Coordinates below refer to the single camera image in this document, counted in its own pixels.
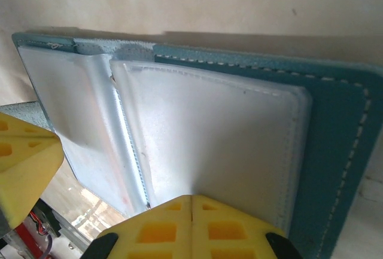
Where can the teal leather card holder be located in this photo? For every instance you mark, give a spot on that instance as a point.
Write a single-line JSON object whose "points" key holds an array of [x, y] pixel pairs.
{"points": [[329, 121]]}

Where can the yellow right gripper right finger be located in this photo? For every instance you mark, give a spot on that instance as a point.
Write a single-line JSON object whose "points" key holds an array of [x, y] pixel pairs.
{"points": [[227, 229]]}

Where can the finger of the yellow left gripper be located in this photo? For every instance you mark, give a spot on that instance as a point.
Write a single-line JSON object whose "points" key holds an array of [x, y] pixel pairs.
{"points": [[27, 175]]}

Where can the aluminium mounting rail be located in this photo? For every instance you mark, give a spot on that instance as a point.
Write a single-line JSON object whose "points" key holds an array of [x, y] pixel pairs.
{"points": [[77, 236]]}

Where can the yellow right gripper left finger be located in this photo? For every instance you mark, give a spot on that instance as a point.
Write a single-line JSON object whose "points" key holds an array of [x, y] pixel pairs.
{"points": [[155, 229]]}

